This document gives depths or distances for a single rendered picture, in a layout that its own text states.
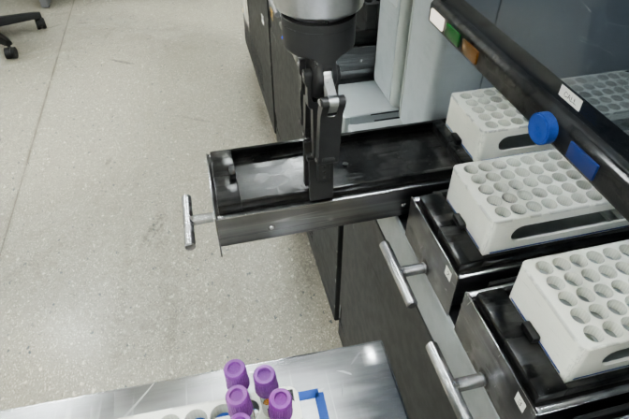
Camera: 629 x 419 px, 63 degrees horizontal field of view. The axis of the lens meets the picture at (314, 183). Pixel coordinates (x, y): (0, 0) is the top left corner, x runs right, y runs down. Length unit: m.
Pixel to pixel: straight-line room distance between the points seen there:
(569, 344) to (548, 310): 0.03
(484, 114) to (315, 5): 0.33
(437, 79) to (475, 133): 0.11
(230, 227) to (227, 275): 0.98
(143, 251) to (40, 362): 0.43
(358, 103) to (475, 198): 0.43
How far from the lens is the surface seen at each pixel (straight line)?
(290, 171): 0.70
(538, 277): 0.53
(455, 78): 0.80
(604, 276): 0.58
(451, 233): 0.61
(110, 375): 1.52
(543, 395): 0.52
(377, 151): 0.74
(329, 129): 0.54
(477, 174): 0.63
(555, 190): 0.64
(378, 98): 0.99
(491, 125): 0.73
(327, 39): 0.51
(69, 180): 2.12
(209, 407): 0.41
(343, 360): 0.49
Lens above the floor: 1.25
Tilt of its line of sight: 41 degrees down
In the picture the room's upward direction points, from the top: straight up
